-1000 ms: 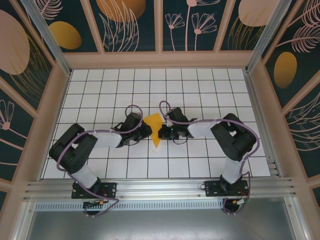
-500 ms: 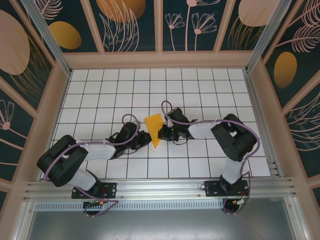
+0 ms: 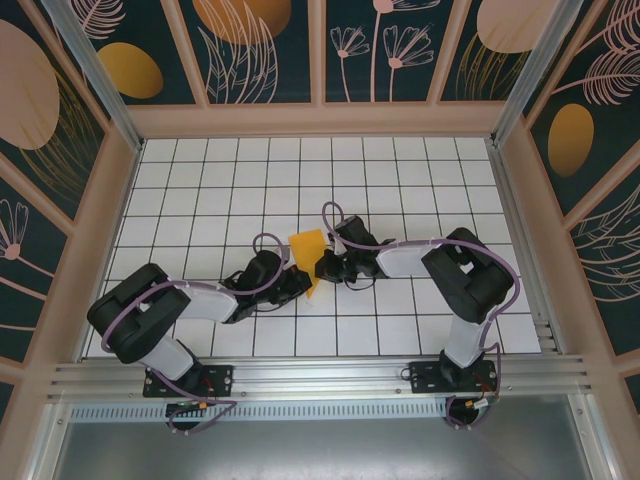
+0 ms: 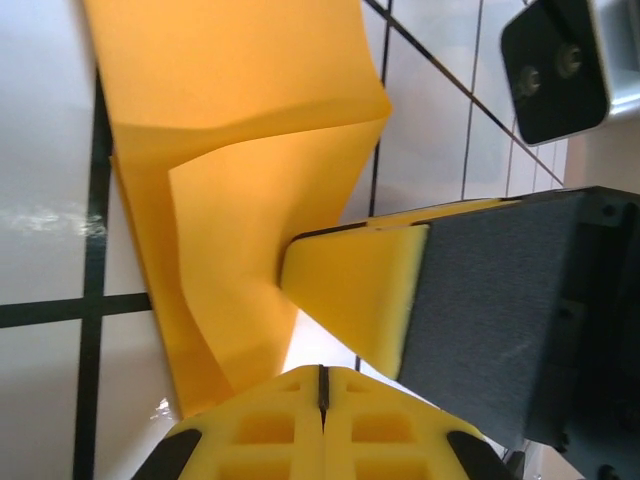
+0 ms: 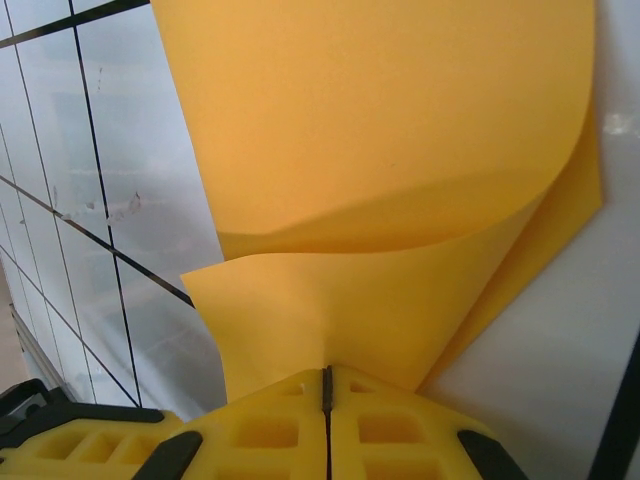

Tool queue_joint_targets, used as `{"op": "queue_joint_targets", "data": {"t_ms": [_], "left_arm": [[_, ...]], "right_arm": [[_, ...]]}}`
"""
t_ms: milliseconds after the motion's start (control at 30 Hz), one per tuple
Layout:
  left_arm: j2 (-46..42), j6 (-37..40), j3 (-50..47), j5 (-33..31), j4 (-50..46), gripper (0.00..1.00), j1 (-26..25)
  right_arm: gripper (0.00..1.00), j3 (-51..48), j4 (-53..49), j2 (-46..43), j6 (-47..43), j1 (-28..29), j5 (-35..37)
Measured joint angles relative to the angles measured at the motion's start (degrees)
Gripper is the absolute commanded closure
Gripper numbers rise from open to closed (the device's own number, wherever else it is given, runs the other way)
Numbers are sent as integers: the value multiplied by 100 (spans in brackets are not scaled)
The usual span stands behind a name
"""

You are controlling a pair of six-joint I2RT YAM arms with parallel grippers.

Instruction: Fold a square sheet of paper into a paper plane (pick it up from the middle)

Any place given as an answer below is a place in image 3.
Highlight yellow paper sheet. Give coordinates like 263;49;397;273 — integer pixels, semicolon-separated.
288;227;329;302

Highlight grey brushed metal sheet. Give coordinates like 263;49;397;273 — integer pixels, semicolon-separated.
49;418;594;480

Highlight dark panel pink flowers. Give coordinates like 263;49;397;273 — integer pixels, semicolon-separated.
324;0;441;105

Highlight dark panel orange circle leaves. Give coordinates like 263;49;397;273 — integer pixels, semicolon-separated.
178;0;321;106

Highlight dark panel single pink flower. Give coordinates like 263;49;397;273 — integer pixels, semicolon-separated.
0;152;71;366

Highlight dark panel golden oval feather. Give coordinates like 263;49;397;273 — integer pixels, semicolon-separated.
82;0;199;106

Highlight dark panel golden oval fern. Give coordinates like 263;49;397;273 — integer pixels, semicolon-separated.
522;0;640;217

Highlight dark panel pink leaf outlines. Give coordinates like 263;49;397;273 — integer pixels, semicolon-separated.
564;167;640;362

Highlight dark panel pink oval fronds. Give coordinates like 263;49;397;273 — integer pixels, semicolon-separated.
439;0;549;103

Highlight dark panel large pink oval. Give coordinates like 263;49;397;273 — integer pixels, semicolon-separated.
0;0;112;226

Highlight long aluminium mounting rail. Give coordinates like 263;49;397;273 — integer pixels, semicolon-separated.
47;354;596;402

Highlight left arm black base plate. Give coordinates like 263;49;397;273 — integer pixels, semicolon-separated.
143;363;235;400

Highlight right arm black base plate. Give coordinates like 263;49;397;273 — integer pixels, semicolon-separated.
408;359;500;397

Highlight perforated metal cable tray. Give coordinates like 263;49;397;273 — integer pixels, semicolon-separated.
69;403;451;422

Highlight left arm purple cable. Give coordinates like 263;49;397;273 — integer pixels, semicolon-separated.
101;233;292;437

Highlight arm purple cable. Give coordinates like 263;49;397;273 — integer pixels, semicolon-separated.
321;200;521;432
101;233;292;437

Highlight aluminium table side rail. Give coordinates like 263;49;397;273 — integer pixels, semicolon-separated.
487;137;569;357

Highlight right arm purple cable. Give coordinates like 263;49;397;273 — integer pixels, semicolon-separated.
321;200;521;432

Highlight aluminium extrusion post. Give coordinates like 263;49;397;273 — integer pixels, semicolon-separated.
492;0;576;147
39;0;147;152

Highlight aluminium frame bar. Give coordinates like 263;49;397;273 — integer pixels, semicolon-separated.
19;402;74;480
569;394;624;480

